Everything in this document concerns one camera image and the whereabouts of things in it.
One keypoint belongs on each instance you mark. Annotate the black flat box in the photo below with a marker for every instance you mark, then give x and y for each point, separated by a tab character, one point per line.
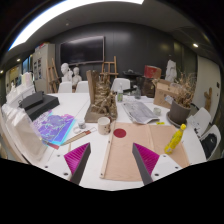
38	103

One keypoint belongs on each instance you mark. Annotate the folded newspaper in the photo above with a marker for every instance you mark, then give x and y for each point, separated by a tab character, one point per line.
139	113

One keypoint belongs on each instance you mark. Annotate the wooden ruler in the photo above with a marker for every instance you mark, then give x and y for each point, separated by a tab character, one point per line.
80	135

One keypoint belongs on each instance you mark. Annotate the white chair far middle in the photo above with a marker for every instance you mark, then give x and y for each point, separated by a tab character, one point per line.
125	83

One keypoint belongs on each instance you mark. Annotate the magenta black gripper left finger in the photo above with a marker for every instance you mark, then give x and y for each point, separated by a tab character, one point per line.
76	161

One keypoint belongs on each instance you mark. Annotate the red box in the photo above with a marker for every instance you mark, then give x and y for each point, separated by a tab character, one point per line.
152	72

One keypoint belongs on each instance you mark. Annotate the grey pot with dried plant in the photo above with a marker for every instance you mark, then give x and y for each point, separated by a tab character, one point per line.
181	104

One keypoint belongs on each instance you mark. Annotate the white plaster bust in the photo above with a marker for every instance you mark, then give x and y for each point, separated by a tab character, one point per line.
66	71
76	77

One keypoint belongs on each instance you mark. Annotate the clear water bottle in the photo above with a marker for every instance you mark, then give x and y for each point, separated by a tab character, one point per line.
120	93

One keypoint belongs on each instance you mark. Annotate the small tape roll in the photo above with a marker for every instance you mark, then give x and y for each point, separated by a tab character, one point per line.
81	124

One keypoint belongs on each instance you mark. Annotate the colourful purple print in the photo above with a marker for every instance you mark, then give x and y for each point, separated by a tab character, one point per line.
54	128

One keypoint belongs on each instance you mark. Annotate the wooden easel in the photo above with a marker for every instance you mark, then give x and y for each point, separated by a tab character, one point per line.
109	68

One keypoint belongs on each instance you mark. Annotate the white plaster bust right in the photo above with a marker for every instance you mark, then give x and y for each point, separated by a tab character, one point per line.
76	77

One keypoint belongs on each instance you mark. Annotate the wall-mounted black screen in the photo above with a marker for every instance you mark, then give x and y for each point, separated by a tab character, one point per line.
82	51

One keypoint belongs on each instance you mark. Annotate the white plaster bust left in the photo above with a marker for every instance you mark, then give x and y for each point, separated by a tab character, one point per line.
66	71

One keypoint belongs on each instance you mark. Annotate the white chair right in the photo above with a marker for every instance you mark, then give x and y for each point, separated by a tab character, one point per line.
209	137

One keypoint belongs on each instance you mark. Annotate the small white cup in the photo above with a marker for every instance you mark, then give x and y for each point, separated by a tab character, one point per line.
157	111

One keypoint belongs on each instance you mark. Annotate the white chair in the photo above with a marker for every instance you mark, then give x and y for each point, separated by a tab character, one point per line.
209	137
125	83

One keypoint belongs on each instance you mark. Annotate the white plastic container stack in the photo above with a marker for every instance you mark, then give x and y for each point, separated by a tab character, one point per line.
22	135

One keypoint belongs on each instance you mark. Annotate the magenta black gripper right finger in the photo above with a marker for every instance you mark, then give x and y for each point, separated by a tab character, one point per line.
146	161

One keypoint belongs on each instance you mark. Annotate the yellow plastic bottle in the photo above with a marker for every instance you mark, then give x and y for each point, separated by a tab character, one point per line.
176	138

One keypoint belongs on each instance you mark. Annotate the white ceramic mug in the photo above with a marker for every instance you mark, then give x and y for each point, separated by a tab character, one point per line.
104	125

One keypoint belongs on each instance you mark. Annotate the red round coaster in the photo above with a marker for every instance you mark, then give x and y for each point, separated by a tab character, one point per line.
119	133

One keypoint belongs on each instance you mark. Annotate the brown cardboard box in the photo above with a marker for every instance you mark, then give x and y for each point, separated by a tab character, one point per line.
164	94

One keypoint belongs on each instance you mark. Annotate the wooden architectural model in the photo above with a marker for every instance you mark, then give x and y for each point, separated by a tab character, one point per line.
102	98

